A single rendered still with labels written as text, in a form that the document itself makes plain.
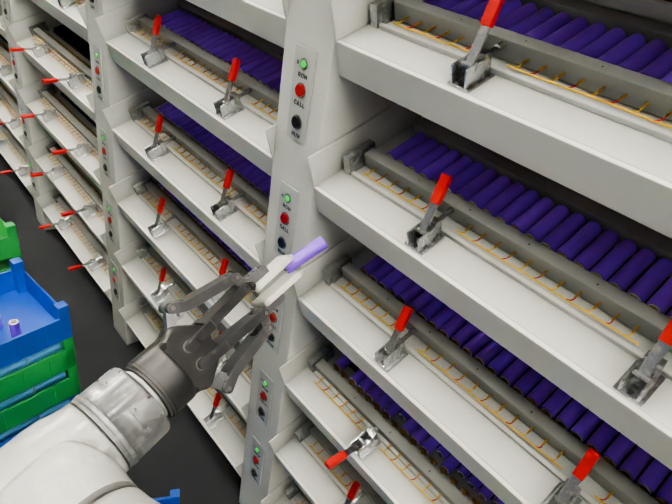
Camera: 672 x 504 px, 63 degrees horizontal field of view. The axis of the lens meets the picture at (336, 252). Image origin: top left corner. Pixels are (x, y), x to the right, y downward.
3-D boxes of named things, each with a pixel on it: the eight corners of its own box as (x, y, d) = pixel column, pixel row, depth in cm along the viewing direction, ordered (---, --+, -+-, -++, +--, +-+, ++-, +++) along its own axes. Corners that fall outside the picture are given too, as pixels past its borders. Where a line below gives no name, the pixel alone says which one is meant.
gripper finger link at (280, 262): (244, 292, 69) (241, 288, 69) (281, 259, 73) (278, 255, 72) (258, 292, 66) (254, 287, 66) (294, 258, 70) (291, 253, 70)
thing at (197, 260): (259, 363, 105) (241, 321, 95) (123, 215, 140) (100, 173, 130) (339, 302, 113) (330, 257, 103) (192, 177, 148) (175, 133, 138)
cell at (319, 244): (318, 233, 73) (277, 260, 72) (326, 241, 72) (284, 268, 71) (322, 242, 75) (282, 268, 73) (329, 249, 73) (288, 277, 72)
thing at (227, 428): (246, 484, 126) (230, 460, 116) (131, 329, 161) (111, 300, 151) (314, 426, 134) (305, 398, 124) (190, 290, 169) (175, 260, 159)
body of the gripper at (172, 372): (183, 430, 57) (245, 368, 62) (135, 368, 54) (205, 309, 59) (153, 418, 63) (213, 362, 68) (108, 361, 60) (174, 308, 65)
